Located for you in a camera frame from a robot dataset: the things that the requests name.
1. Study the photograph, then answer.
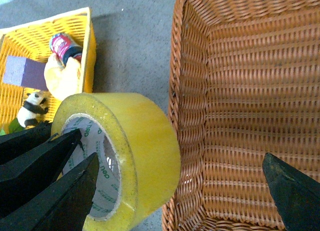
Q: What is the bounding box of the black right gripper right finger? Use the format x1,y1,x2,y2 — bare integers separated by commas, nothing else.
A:
262,152,320,231

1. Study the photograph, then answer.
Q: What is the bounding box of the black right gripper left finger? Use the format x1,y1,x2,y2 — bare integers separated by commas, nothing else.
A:
0,122,99,231

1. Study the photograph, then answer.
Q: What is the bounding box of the yellow packing tape roll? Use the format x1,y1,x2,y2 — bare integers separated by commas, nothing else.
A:
51,93,181,231

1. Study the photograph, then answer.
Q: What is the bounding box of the brown wicker basket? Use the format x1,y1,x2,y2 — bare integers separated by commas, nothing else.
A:
162,0,320,231

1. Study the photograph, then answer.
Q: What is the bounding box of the yellow woven basket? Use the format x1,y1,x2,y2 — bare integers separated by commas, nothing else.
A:
0,7,97,134

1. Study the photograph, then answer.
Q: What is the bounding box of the small panda figurine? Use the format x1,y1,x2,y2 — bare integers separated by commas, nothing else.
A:
17,91,49,128

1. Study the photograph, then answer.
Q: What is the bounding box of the toy bread croissant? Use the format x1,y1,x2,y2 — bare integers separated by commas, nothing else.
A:
44,53,81,101

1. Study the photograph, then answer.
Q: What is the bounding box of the purple foam cube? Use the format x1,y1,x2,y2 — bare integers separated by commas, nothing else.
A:
2,55,48,91

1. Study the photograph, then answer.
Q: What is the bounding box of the small red soda can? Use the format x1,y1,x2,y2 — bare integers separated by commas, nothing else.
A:
49,32,83,65

